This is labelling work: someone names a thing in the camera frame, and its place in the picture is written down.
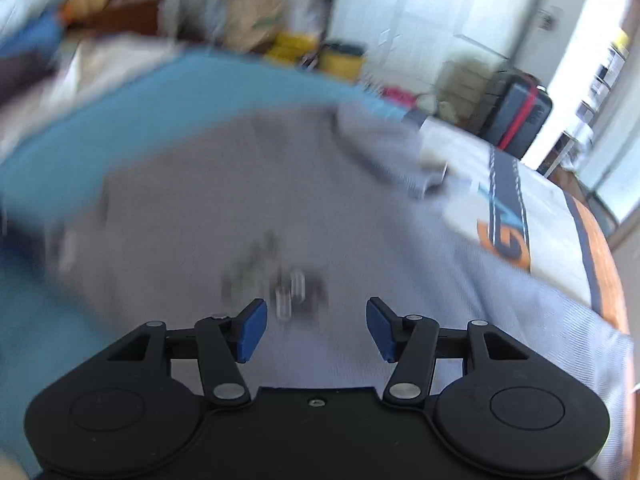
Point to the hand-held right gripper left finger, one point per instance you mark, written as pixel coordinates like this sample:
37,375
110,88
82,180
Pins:
252,327

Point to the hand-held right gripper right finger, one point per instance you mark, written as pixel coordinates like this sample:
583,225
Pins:
380,327

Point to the grey waffle-knit shirt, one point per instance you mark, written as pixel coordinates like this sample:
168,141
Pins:
250,185

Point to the pair of pink slippers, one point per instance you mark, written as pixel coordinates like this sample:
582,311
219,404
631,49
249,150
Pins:
397,95

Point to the black suitcase with red trim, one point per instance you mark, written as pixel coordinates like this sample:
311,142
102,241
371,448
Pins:
515,110

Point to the yellow bin with black liner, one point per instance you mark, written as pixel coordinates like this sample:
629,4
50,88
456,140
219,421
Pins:
340,62

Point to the yellow plastic bag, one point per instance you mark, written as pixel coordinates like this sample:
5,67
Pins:
290,47

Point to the brown paper bag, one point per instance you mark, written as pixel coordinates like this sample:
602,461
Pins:
250,15

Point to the white wardrobe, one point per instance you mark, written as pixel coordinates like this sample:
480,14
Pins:
425,5

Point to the metal shelf cart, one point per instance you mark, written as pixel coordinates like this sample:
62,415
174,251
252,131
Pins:
605,75

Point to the blue pillow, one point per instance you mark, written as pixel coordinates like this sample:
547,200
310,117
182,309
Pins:
35,35

